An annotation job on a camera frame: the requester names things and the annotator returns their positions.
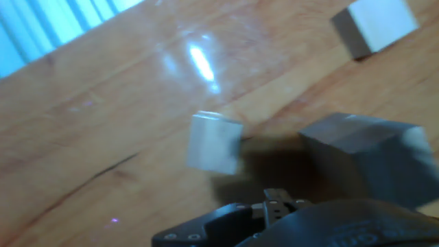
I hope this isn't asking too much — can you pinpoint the glossy brown wooden board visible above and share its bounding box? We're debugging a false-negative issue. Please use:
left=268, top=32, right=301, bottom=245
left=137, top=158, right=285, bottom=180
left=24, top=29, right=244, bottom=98
left=0, top=0, right=439, bottom=247

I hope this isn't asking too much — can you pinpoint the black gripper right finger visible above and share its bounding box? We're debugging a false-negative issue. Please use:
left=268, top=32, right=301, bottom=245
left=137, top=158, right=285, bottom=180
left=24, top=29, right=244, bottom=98
left=281, top=189, right=313, bottom=212

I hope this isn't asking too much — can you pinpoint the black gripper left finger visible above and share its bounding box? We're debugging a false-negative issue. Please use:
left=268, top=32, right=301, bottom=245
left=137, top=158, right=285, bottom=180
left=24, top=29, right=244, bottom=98
left=152, top=187, right=284, bottom=247

